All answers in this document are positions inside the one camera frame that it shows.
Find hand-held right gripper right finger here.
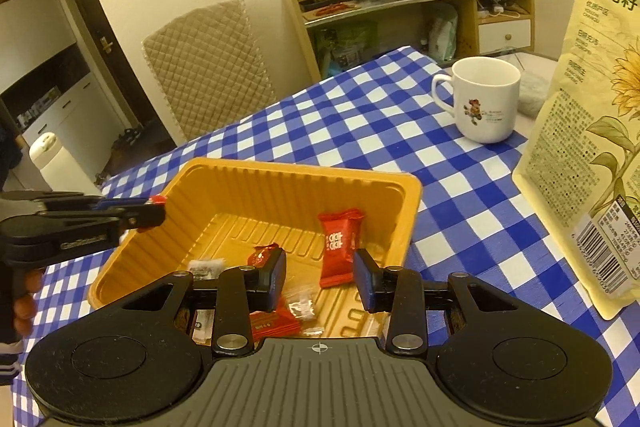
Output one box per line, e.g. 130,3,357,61
352,248,521,356

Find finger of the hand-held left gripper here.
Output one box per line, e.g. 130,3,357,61
5,191,152,212
50,205,167,234

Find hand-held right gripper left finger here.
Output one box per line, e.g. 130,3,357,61
122,249,289,356

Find red candy with dark print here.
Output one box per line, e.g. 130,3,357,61
251,243,281,269

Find small clear candy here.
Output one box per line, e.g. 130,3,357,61
287,286,317,322

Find large red snack packet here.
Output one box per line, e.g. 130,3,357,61
317,208,365,289

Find orange plastic tray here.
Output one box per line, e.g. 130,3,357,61
87,157,424,344

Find person's left hand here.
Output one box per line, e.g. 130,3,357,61
13,269,44,337

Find white thermos bottle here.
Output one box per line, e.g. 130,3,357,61
28,131,94,198

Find white cabinet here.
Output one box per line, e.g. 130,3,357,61
0,0,137,180

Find dark brown door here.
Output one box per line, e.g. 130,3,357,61
54,0,177,180

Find beige quilted chair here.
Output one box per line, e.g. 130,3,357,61
141,0,277,142

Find blue white checked tablecloth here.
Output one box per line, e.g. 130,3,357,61
12,45,640,427

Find white mug with cartoon print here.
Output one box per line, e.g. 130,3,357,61
431,55,522,144

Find wooden shelf unit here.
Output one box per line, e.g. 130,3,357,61
280,0,535,84

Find sunflower seed bag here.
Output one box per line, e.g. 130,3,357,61
512,0,640,321

